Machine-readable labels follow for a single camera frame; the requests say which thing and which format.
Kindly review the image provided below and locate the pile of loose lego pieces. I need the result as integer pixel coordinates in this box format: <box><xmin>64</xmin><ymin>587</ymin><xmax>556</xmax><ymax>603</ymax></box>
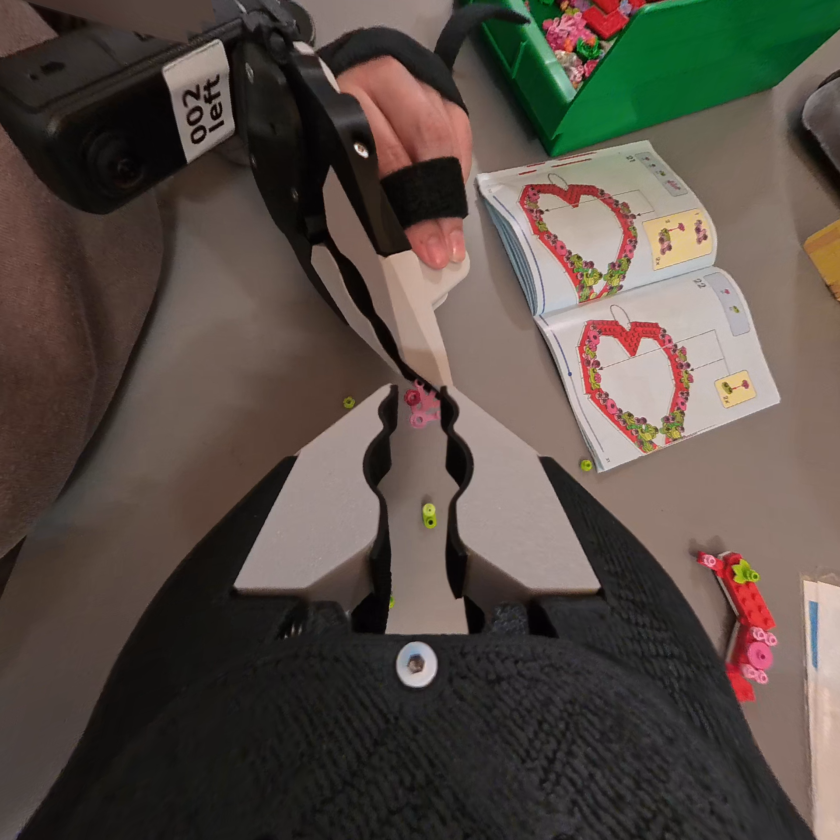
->
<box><xmin>528</xmin><ymin>0</ymin><xmax>664</xmax><ymax>89</ymax></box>

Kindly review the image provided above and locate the pink lego flower stem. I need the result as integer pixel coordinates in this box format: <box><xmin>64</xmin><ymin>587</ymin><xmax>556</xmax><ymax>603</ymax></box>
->
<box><xmin>403</xmin><ymin>384</ymin><xmax>442</xmax><ymax>429</ymax></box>

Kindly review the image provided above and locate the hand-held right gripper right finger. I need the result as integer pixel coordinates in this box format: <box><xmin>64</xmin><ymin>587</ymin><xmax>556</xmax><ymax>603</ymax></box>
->
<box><xmin>440</xmin><ymin>386</ymin><xmax>605</xmax><ymax>634</ymax></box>

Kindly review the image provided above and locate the person's left hand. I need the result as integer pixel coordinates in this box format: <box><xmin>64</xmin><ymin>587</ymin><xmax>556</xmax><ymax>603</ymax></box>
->
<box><xmin>335</xmin><ymin>56</ymin><xmax>475</xmax><ymax>270</ymax></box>

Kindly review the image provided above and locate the red lego heart segment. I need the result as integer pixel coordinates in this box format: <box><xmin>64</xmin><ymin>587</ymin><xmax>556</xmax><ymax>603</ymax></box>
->
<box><xmin>696</xmin><ymin>550</ymin><xmax>779</xmax><ymax>703</ymax></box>

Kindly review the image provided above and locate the green plastic bin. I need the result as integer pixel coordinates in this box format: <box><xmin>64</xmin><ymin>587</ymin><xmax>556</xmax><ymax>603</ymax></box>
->
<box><xmin>459</xmin><ymin>0</ymin><xmax>840</xmax><ymax>157</ymax></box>

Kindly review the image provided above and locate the grey padded object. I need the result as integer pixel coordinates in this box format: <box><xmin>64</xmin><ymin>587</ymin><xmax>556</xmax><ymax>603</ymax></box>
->
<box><xmin>801</xmin><ymin>69</ymin><xmax>840</xmax><ymax>173</ymax></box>

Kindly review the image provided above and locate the black wrist strap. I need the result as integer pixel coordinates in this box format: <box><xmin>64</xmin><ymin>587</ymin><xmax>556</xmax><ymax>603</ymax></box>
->
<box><xmin>316</xmin><ymin>3</ymin><xmax>530</xmax><ymax>120</ymax></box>

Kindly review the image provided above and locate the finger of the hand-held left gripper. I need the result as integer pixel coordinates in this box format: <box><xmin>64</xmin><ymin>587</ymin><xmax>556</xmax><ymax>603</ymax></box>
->
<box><xmin>308</xmin><ymin>243</ymin><xmax>370</xmax><ymax>330</ymax></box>
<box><xmin>325</xmin><ymin>239</ymin><xmax>471</xmax><ymax>395</ymax></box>

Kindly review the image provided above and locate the person's brown clothing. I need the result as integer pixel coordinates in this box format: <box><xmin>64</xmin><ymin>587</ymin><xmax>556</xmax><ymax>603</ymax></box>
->
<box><xmin>0</xmin><ymin>0</ymin><xmax>166</xmax><ymax>560</ymax></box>

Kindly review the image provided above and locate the lego instruction booklet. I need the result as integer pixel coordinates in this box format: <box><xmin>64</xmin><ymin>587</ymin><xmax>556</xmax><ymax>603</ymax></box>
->
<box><xmin>476</xmin><ymin>140</ymin><xmax>782</xmax><ymax>473</ymax></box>

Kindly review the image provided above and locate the yellow lego set box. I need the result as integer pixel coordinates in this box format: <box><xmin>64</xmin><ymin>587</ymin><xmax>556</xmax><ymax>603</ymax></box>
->
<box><xmin>804</xmin><ymin>220</ymin><xmax>840</xmax><ymax>301</ymax></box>

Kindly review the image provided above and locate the white printed sheet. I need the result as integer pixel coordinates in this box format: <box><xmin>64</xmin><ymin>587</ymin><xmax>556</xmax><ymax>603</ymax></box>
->
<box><xmin>802</xmin><ymin>574</ymin><xmax>840</xmax><ymax>840</ymax></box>

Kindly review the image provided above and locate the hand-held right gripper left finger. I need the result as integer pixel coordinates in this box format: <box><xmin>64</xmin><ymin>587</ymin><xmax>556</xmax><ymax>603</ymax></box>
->
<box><xmin>231</xmin><ymin>384</ymin><xmax>400</xmax><ymax>634</ymax></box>

